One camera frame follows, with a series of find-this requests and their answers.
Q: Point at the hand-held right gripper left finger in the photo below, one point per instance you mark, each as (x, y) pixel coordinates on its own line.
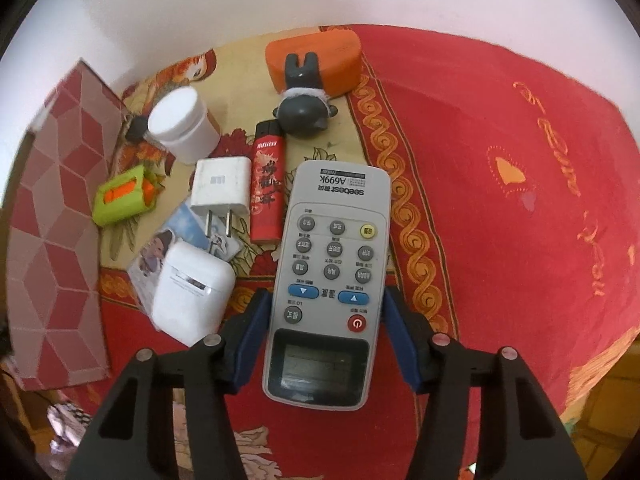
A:
(252, 332)

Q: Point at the white plug charger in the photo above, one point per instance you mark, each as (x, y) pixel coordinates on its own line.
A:
(220, 185)

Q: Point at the red lighter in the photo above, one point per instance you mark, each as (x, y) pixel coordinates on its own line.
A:
(265, 195)

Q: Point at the black plastic device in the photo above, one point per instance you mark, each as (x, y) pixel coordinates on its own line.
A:
(136, 129)

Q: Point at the green orange utility cutter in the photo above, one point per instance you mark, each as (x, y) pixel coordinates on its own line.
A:
(112, 212)

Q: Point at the orange rounded case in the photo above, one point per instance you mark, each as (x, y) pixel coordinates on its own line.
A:
(335, 60)

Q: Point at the cartoon printed card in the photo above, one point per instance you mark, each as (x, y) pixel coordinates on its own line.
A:
(150, 260)

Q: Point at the grey animal figurine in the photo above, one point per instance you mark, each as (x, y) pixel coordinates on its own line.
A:
(300, 112)

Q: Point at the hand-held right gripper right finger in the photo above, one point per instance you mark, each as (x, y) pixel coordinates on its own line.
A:
(400, 340)

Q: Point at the grey white remote control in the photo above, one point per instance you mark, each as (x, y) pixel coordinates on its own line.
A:
(330, 260)

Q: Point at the red printed blanket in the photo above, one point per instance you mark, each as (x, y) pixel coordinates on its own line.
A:
(475, 260)

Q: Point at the pink patterned cardboard box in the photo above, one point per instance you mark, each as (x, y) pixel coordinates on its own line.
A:
(50, 210)

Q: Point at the white round jar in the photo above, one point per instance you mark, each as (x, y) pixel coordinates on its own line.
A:
(180, 120)

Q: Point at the black white patterned cloth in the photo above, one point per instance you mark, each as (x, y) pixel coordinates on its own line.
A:
(70, 425)

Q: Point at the white earbud case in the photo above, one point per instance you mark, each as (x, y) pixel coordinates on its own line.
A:
(190, 295)

